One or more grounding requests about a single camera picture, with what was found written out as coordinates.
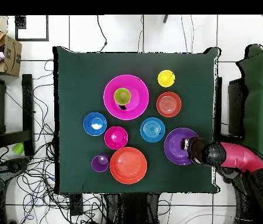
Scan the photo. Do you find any small orange-red bowl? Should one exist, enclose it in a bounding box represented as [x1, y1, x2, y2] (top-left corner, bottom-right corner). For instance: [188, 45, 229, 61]
[156, 91, 183, 118]

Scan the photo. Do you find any black square floor frame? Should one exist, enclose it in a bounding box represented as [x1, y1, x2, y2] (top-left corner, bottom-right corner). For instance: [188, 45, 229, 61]
[15, 15, 50, 42]

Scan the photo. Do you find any yellow cup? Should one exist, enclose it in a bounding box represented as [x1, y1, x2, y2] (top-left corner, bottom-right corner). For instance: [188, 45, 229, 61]
[157, 69, 176, 89]

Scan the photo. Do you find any light blue bowl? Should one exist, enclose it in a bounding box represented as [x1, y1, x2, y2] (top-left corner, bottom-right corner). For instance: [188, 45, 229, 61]
[139, 117, 166, 144]

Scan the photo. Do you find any dark blue bowl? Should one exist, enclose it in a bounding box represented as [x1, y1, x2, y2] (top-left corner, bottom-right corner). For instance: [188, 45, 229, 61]
[83, 112, 108, 137]

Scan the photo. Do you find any black stand base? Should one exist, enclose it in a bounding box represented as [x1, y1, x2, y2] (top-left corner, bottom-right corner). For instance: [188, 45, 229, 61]
[216, 166, 243, 184]

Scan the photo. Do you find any purple cup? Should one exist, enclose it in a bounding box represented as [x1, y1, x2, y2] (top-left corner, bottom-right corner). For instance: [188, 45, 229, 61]
[91, 153, 110, 173]

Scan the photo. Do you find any black floor cable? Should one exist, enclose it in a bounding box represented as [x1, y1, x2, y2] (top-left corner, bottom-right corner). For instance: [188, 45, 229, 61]
[96, 15, 108, 53]

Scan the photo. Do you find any small red bowl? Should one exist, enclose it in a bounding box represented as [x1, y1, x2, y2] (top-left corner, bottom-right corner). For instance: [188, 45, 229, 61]
[104, 126, 129, 151]

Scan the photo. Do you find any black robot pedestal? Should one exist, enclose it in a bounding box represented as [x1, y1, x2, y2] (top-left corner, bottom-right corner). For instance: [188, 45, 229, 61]
[98, 192, 160, 224]

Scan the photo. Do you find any large orange bowl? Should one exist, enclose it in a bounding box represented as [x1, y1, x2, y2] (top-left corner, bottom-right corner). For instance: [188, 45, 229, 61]
[109, 146, 148, 186]

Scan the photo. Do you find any tangle of black cables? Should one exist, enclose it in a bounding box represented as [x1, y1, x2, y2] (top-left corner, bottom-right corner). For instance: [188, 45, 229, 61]
[3, 58, 104, 224]

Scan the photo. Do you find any large pink bowl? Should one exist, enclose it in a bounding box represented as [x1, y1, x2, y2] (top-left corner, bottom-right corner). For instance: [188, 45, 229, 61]
[103, 74, 150, 121]

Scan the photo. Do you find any black stand with knob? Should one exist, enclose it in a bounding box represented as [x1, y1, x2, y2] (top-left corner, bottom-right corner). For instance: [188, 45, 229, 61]
[0, 157, 30, 183]

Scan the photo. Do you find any cardboard box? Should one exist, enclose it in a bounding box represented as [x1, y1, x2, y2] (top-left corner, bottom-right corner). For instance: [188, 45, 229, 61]
[0, 34, 23, 78]

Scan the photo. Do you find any black floor box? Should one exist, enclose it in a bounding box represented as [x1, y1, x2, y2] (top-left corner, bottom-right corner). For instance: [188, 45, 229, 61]
[69, 193, 83, 216]

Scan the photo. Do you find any small green floor cup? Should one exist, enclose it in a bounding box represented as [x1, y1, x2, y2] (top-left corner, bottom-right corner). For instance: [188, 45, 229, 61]
[12, 142, 25, 156]

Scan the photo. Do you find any blue cable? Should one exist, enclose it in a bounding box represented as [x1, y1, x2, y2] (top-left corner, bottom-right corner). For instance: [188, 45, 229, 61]
[22, 176, 57, 211]

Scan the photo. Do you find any large purple bowl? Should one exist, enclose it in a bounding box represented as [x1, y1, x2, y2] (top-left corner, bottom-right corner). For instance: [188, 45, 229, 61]
[163, 127, 199, 166]

